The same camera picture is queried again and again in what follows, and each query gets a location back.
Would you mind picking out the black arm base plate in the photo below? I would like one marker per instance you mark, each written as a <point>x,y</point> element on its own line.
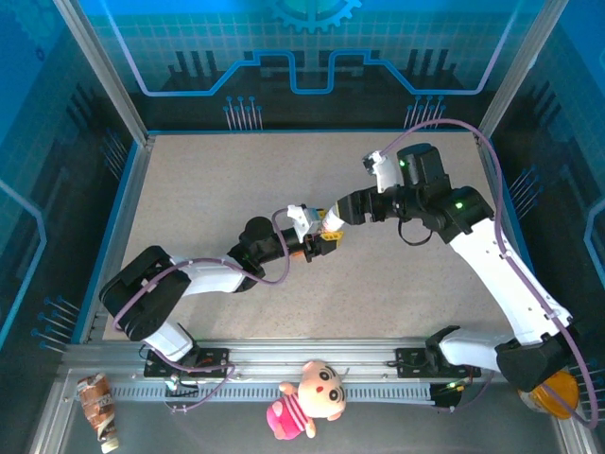
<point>411,361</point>
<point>208,361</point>

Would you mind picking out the pink striped plush doll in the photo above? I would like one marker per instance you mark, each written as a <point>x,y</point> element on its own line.
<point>312,397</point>

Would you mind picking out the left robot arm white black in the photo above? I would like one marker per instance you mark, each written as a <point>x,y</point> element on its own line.
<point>208,279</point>

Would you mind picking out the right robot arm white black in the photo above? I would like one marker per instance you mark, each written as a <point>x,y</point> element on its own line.
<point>501,274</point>

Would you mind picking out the white vitamin pill bottle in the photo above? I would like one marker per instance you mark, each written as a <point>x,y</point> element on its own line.
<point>331,221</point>

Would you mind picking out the crumpled brown drink pouch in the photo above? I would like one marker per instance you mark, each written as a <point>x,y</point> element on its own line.
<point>97,406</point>

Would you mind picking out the yellow lidded toy cup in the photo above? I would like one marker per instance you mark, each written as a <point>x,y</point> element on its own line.
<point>562,397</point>

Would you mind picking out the aluminium frame post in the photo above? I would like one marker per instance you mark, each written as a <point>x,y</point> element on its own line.
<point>520,75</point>
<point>108,80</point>

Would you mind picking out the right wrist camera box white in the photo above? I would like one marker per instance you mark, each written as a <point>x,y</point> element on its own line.
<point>383,170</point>

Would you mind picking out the aluminium mounting rail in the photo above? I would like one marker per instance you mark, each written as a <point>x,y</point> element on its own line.
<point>307,350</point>

